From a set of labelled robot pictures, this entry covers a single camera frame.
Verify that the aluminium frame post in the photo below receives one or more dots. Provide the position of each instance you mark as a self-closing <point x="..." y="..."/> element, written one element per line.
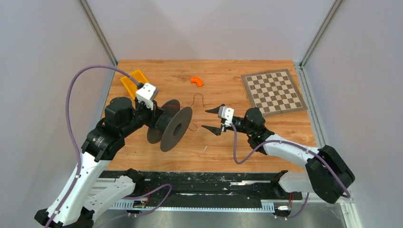
<point x="84" y="4"/>
<point x="335" y="7"/>

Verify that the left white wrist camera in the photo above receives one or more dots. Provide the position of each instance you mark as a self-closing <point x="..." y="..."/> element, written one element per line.
<point x="146" y="93"/>

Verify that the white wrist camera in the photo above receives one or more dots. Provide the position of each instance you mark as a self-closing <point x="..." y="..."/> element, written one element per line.
<point x="146" y="93"/>
<point x="226" y="115"/>

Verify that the right aluminium frame post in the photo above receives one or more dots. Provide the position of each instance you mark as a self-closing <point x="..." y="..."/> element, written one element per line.
<point x="335" y="7"/>

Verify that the black cable spool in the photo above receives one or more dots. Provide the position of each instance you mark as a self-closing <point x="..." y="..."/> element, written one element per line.
<point x="171" y="125"/>

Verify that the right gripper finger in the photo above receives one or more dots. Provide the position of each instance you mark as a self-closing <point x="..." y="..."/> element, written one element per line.
<point x="214" y="130"/>
<point x="217" y="110"/>

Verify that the left aluminium frame post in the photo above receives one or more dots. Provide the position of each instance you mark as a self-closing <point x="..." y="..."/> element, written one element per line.
<point x="84" y="4"/>

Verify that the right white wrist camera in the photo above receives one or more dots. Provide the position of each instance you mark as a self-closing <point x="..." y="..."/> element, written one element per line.
<point x="226" y="115"/>

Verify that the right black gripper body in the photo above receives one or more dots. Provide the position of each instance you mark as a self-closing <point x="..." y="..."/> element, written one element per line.
<point x="239" y="125"/>

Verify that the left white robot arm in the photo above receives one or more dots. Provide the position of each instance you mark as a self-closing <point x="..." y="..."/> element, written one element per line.
<point x="74" y="208"/>

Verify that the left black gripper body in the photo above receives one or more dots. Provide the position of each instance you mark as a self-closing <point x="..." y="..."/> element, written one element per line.
<point x="146" y="116"/>

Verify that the wooden chessboard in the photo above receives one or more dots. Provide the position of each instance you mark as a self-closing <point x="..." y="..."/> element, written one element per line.
<point x="273" y="92"/>

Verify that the yellow plastic bin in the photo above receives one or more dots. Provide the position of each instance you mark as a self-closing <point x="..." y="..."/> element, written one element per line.
<point x="130" y="86"/>

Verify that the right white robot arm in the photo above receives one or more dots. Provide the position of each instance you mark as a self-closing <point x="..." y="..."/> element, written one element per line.
<point x="329" y="176"/>

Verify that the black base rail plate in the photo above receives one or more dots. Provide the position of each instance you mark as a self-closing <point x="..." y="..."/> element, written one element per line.
<point x="232" y="190"/>

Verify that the orange curved plastic piece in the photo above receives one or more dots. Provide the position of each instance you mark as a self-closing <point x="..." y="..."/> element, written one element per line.
<point x="196" y="80"/>

